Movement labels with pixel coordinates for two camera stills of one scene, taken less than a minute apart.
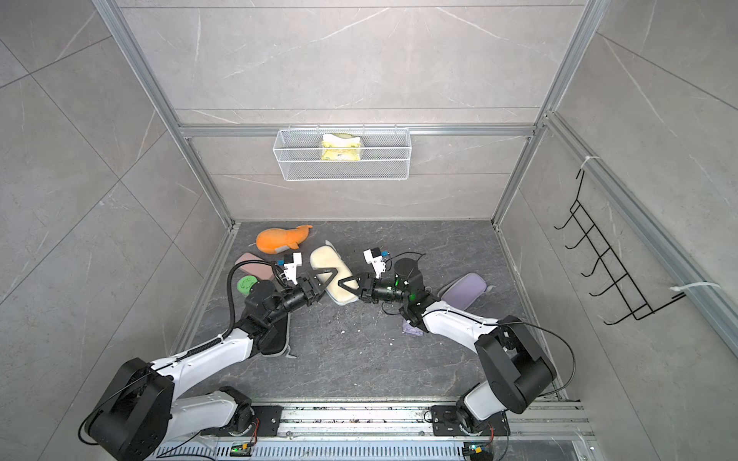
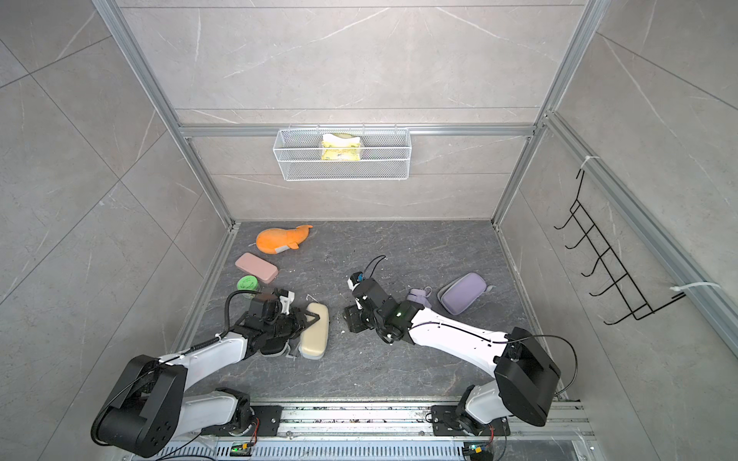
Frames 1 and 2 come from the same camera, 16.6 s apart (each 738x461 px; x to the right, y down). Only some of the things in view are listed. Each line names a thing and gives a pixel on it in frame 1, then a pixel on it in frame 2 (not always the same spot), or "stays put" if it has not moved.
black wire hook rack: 622,282 stays put
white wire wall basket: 343,155 stays put
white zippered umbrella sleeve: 326,256 -> 314,339
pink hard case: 261,272 stays put
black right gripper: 368,292 -> 352,318
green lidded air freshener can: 245,283 stays put
